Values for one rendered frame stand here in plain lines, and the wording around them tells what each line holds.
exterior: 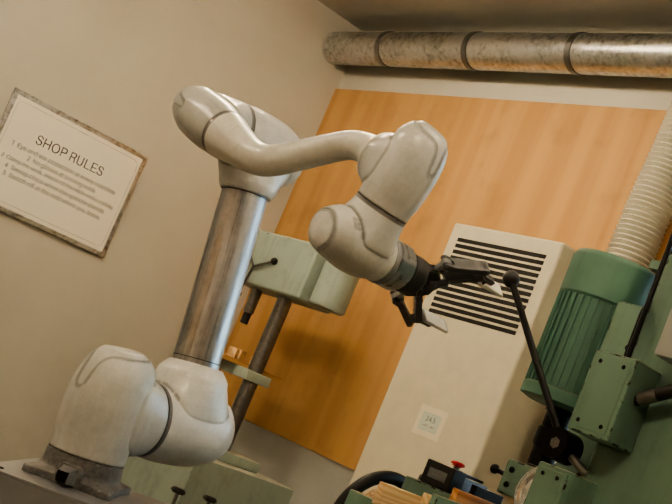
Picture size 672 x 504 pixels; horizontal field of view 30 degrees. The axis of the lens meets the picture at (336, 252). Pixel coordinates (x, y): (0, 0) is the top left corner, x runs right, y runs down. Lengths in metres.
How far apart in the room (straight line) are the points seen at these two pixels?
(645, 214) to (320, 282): 1.23
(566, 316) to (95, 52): 3.11
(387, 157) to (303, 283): 2.51
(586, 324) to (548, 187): 2.18
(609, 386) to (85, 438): 0.98
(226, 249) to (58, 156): 2.56
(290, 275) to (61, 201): 1.03
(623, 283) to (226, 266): 0.80
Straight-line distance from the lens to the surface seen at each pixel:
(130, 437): 2.48
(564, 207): 4.50
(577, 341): 2.44
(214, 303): 2.60
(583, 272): 2.48
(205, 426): 2.58
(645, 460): 2.25
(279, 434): 5.15
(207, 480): 4.56
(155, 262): 5.38
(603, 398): 2.23
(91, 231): 5.21
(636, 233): 4.05
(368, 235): 2.12
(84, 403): 2.45
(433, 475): 2.58
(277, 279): 4.74
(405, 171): 2.12
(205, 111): 2.52
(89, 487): 2.44
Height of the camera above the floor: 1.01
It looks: 7 degrees up
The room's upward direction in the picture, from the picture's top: 23 degrees clockwise
